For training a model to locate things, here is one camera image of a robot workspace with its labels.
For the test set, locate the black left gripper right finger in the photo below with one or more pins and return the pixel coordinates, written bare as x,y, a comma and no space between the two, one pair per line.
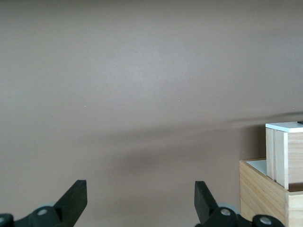
204,203

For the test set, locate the brown table cover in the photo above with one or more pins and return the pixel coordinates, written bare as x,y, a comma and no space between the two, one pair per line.
142,71

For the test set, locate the light wooden drawer cabinet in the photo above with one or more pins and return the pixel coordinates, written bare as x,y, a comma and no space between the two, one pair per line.
260,196

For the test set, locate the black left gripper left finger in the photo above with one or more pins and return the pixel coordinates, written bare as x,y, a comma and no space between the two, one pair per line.
68,203

